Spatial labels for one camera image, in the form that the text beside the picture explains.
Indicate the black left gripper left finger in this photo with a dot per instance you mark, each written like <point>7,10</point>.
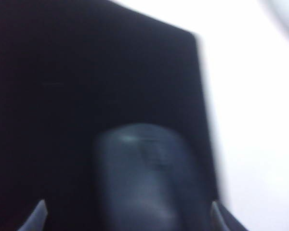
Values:
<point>36,216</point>

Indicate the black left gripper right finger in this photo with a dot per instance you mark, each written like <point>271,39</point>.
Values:
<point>225,220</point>

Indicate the black computer mouse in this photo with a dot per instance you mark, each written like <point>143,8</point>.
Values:
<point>144,183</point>

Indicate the black mouse pad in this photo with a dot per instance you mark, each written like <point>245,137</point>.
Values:
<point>86,72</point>

